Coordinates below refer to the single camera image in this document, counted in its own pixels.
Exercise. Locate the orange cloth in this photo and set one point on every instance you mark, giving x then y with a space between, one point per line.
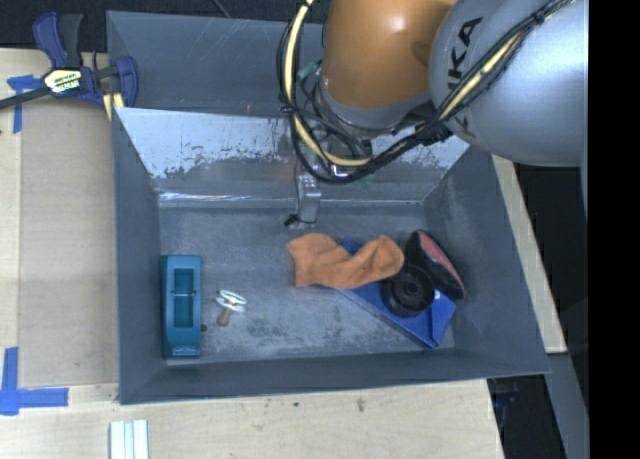
345 264

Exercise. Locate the grey metal bin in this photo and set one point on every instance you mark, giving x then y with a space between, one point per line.
240 247

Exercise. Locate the black round wheel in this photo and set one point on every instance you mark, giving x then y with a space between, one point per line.
409 293

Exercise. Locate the black and red brush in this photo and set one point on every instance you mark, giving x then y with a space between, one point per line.
440 267

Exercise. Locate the blue cardboard box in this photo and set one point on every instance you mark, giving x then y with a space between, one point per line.
425 329

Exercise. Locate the teal tape dispenser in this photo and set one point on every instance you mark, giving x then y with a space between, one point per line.
169 307

